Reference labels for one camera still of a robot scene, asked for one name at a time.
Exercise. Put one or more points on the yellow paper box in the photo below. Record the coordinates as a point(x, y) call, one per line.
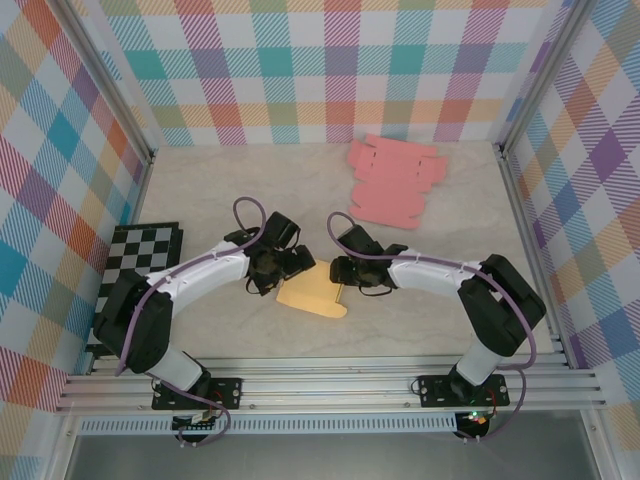
point(310, 295)

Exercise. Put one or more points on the pink paper box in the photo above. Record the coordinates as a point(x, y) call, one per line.
point(385, 190)

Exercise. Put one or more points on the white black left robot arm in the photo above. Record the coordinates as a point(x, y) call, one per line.
point(210, 272)

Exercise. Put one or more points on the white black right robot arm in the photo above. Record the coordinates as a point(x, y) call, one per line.
point(430, 275)

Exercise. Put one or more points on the black grey checkerboard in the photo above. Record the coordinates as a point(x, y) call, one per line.
point(140, 250)

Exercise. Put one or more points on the small green circuit board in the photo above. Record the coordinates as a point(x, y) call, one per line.
point(197, 419)

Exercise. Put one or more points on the small lit circuit board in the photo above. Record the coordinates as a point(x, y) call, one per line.
point(477, 419)

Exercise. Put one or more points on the aluminium rail frame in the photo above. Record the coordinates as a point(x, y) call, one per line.
point(325, 385)

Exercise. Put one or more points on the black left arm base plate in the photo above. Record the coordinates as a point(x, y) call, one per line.
point(230, 395)

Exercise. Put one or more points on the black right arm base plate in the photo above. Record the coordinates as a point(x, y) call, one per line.
point(435, 392)

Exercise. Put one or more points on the aluminium side rail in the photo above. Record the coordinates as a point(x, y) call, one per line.
point(527, 235)

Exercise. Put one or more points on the aluminium corner post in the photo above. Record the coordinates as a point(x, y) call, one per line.
point(542, 75)
point(107, 80)

